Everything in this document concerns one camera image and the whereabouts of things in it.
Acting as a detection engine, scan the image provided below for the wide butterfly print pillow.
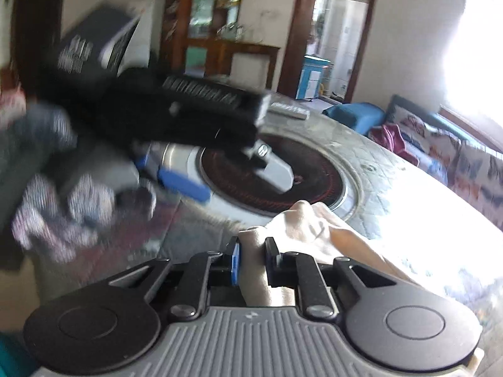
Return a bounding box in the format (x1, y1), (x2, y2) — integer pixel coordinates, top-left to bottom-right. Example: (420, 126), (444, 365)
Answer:
(393, 104), (461, 177)

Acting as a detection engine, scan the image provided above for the grey remote control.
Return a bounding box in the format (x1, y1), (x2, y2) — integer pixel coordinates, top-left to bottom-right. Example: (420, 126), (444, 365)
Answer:
(269, 101), (311, 122)

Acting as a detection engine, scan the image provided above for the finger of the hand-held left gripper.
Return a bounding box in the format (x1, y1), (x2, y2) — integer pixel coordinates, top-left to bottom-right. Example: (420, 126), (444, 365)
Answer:
(240, 143), (295, 195)
(131, 147), (211, 205)

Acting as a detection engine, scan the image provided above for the low wooden sideboard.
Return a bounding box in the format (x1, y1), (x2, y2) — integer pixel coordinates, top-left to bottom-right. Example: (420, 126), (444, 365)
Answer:
(214, 41), (281, 91)

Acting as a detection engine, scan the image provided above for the tall wooden glass cabinet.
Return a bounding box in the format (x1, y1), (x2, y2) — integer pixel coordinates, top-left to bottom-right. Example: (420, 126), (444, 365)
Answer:
(159, 0), (248, 77)

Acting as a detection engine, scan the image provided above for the dark wooden door frame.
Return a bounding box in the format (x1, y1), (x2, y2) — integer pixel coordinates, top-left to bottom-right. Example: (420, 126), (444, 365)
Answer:
(277, 0), (382, 105)

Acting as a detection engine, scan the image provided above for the round black induction cooker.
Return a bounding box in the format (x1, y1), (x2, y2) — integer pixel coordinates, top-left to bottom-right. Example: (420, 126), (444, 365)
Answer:
(157, 134), (356, 221)

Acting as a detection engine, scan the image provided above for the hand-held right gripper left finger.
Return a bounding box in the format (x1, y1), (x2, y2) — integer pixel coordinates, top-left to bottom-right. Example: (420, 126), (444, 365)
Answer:
(108, 236), (241, 322)

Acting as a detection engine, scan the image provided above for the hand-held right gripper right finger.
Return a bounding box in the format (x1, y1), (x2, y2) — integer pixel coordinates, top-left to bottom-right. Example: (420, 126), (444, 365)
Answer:
(264, 237), (397, 320)

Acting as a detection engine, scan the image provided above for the blue corner sofa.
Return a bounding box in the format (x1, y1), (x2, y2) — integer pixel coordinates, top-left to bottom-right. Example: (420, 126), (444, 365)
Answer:
(322, 94), (503, 213)

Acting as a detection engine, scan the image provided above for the purple cloth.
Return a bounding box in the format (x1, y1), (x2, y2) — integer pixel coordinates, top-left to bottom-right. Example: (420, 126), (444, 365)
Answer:
(371, 123), (419, 166)

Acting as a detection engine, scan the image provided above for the blue cabinet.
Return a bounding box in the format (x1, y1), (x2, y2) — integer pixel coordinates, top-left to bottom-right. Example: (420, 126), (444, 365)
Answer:
(296, 55), (331, 101)

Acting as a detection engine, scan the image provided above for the person's left forearm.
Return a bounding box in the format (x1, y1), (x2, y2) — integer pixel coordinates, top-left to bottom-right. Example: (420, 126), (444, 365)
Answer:
(0, 102), (119, 264)

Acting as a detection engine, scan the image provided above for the window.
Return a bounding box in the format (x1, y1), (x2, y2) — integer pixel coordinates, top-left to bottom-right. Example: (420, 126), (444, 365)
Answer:
(440, 0), (503, 154)

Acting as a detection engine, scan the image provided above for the cream shirt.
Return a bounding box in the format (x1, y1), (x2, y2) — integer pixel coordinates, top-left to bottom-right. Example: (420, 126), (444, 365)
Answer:
(238, 200), (433, 308)

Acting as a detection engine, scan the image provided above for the dark wooden door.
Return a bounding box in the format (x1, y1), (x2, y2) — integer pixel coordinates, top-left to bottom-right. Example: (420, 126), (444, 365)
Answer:
(10, 0), (67, 91)

